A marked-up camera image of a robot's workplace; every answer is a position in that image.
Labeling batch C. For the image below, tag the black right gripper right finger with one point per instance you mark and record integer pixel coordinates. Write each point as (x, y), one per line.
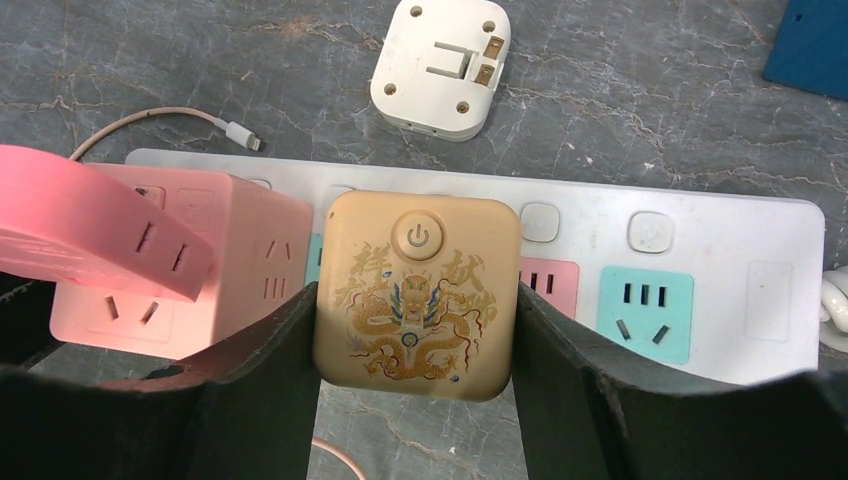
(589, 408)

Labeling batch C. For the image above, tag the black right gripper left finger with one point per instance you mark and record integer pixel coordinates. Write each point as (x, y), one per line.
(243, 408)

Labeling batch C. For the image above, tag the light pink cube socket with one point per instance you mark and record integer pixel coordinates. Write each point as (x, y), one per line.
(260, 238)

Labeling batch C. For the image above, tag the tan cube socket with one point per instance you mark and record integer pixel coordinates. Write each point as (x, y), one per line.
(417, 294)

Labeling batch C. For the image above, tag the coral pink adapter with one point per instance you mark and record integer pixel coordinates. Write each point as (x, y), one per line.
(66, 221)

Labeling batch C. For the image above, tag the white adapter plug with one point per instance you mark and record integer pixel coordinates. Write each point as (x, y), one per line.
(440, 65)

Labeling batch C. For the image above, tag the dark blue cube socket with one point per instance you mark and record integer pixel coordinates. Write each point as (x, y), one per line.
(810, 48)

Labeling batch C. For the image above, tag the white dock with green inset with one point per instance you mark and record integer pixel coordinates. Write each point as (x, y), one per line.
(722, 286)

